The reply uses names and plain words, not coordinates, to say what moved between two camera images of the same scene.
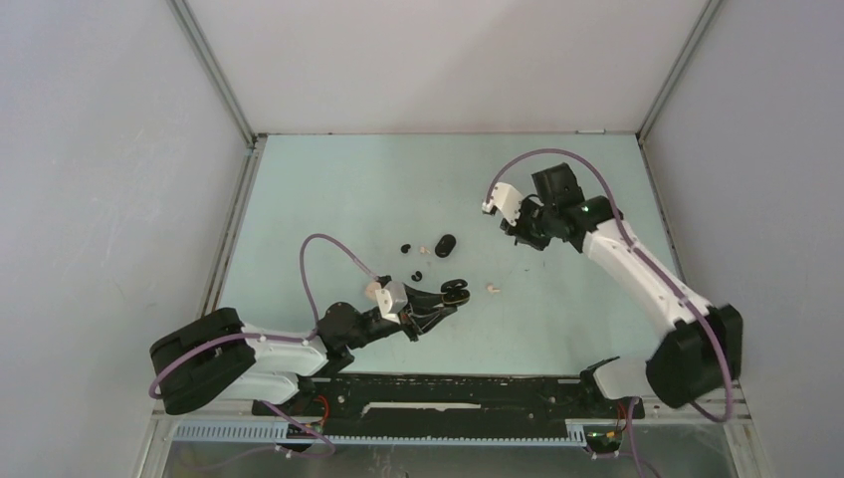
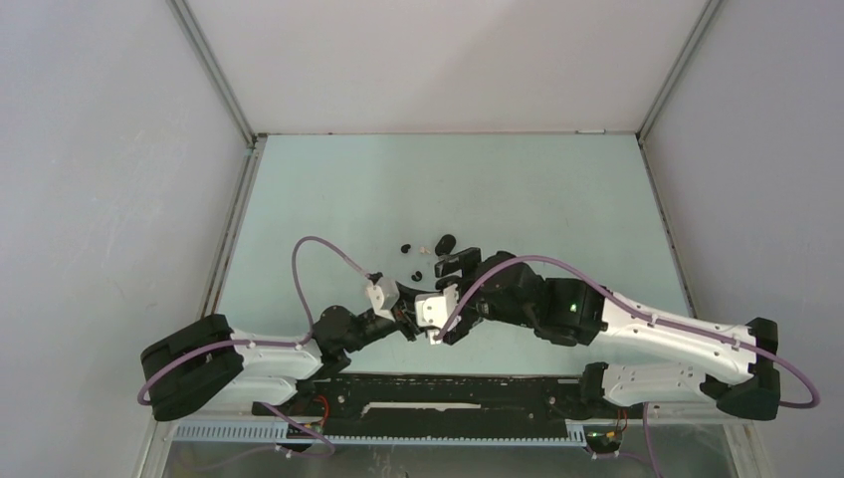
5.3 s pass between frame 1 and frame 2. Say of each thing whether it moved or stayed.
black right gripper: moved
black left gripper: stayed
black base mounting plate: stayed
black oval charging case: stayed
